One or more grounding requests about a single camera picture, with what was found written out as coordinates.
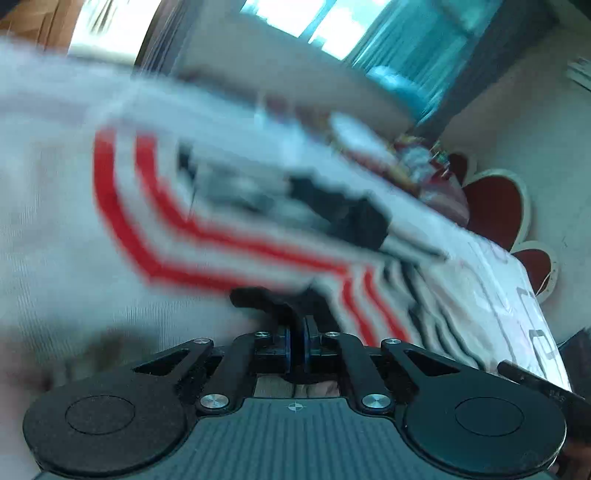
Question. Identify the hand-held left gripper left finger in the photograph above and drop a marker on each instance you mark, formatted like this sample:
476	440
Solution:
285	348

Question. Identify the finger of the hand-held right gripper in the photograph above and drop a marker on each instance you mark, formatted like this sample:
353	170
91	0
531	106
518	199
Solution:
512	370

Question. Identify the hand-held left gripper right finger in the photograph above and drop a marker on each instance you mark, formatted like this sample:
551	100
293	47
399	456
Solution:
305	348

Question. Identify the striped knit sweater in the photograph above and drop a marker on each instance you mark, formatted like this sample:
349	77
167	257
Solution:
69	221

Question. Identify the dark object beside bed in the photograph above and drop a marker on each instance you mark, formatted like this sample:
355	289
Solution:
577	344

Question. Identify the pink and white bedsheet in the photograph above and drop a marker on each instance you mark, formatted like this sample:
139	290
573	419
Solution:
503	300

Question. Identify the red heart-shaped headboard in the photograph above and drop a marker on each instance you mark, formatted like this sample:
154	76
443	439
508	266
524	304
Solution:
496	207

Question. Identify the colourful printed pillow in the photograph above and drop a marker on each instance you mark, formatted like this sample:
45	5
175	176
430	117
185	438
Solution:
427	177

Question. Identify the teal curtain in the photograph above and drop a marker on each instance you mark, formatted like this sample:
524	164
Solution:
415	50

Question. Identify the window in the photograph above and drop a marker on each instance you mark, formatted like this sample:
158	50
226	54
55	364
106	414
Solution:
318	23

